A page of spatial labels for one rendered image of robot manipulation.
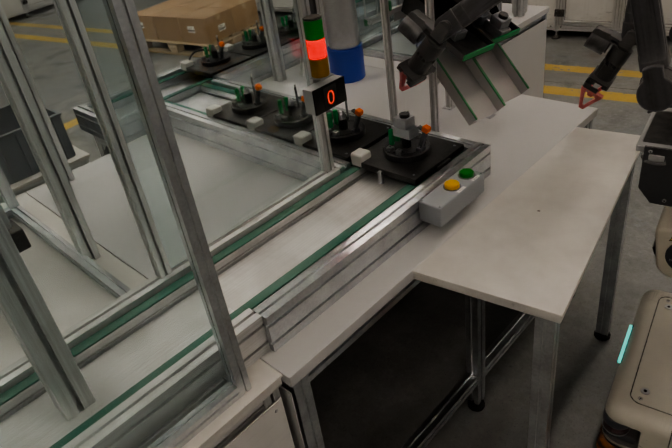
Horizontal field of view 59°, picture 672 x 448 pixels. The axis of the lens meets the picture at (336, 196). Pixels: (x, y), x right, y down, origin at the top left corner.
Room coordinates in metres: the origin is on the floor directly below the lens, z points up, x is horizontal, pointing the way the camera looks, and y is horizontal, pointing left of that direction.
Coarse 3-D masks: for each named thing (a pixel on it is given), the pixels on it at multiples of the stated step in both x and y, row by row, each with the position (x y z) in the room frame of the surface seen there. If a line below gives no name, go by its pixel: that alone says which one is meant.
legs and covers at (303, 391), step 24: (408, 288) 1.14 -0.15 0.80; (384, 312) 1.08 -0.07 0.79; (480, 312) 1.36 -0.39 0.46; (480, 336) 1.36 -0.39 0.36; (504, 336) 1.52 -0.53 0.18; (480, 360) 1.36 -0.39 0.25; (456, 384) 1.34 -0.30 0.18; (480, 384) 1.36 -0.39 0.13; (288, 408) 0.89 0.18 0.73; (312, 408) 0.89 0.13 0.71; (456, 408) 1.27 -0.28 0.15; (480, 408) 1.36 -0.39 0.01; (312, 432) 0.89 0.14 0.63; (432, 432) 1.18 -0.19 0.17
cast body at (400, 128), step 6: (402, 114) 1.54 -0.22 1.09; (408, 114) 1.54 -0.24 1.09; (396, 120) 1.54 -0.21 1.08; (402, 120) 1.53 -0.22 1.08; (408, 120) 1.53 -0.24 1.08; (414, 120) 1.55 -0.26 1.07; (396, 126) 1.55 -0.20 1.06; (402, 126) 1.53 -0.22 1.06; (408, 126) 1.53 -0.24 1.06; (414, 126) 1.54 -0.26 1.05; (396, 132) 1.55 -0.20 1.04; (402, 132) 1.53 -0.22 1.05; (408, 132) 1.51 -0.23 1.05; (414, 132) 1.53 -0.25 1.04; (408, 138) 1.51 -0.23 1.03
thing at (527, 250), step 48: (576, 144) 1.63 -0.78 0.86; (624, 144) 1.58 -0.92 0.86; (528, 192) 1.40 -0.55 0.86; (576, 192) 1.36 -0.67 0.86; (480, 240) 1.21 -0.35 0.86; (528, 240) 1.18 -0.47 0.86; (576, 240) 1.15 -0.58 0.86; (480, 288) 1.04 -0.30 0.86; (528, 288) 1.01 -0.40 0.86; (576, 288) 1.01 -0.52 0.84
